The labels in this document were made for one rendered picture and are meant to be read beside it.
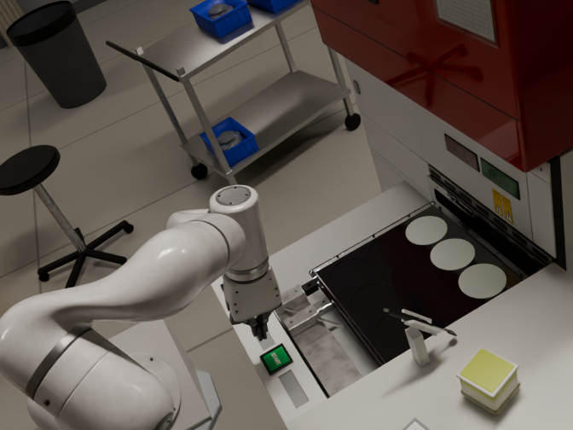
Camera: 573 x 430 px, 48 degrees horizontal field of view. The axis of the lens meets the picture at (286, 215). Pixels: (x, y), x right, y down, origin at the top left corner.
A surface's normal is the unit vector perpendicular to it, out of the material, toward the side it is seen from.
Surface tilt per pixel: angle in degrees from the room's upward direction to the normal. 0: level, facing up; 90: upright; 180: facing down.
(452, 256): 0
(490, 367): 0
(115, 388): 42
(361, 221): 0
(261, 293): 91
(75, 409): 58
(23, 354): 47
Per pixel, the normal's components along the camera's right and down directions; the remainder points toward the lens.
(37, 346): 0.19, -0.29
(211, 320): -0.30, -0.73
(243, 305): 0.33, 0.53
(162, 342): 0.04, -0.15
